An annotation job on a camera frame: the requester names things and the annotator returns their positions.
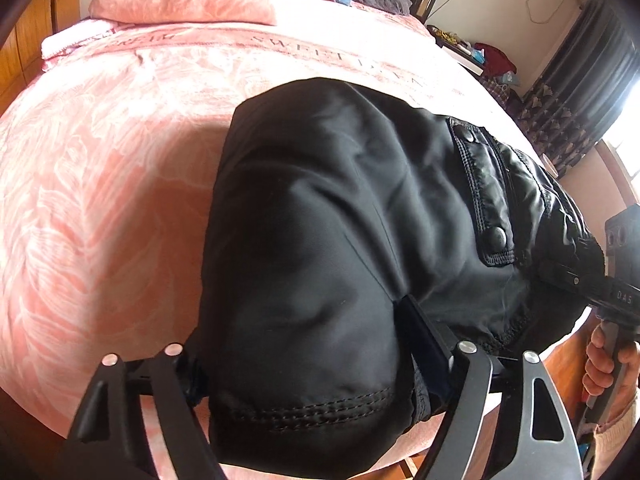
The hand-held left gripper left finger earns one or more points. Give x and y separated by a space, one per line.
170 402

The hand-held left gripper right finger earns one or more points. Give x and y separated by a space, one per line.
430 355

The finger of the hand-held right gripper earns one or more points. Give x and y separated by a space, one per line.
565 274

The black jacket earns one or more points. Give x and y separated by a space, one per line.
325 235

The person's right forearm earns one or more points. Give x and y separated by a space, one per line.
617 445

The person's right hand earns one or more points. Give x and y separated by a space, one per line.
597 365

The window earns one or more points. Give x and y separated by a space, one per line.
625 150

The dark patterned curtain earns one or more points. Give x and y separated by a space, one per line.
575 90

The plaid cloth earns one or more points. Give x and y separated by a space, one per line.
500 92

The red cloth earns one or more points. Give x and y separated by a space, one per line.
497 57

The pink leaf-print blanket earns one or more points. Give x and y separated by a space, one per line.
100 185

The white nightstand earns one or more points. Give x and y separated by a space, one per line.
462 55

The white folded towel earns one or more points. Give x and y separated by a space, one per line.
75 40

